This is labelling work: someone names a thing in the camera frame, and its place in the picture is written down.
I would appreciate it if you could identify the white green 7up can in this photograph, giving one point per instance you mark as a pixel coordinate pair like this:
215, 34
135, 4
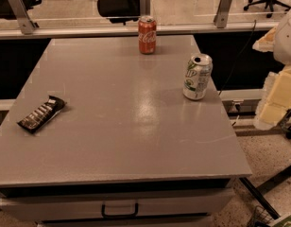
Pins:
196, 76

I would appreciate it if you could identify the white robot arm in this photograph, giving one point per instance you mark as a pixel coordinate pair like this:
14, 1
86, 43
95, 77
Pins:
282, 40

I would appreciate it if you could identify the red coke can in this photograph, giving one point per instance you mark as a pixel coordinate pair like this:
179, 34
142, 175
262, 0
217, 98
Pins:
147, 34

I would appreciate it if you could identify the grey drawer cabinet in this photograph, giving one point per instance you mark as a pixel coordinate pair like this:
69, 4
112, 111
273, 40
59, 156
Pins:
126, 135

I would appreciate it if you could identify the black office chair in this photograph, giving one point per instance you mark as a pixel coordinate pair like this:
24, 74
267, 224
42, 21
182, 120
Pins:
119, 11

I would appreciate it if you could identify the black snack bar wrapper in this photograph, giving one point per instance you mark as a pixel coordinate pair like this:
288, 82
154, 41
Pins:
43, 114

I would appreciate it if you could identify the black chair with wheels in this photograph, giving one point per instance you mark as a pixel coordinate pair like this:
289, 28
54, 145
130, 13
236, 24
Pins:
269, 4

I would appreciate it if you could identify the black drawer handle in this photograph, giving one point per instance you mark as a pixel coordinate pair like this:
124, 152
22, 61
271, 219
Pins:
120, 210

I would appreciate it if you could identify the right metal bracket post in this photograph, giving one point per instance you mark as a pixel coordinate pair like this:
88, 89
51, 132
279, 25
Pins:
222, 14

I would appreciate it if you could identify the metal bracket post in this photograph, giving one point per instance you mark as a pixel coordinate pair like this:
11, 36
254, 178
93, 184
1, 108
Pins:
144, 7
222, 14
25, 23

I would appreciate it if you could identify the middle metal bracket post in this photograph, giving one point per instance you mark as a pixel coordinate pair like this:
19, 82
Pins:
144, 7

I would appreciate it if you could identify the left metal bracket post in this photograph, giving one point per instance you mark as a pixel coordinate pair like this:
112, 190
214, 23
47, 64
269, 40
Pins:
25, 23

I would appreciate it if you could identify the black wire basket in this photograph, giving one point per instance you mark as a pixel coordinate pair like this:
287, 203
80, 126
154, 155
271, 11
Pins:
260, 218

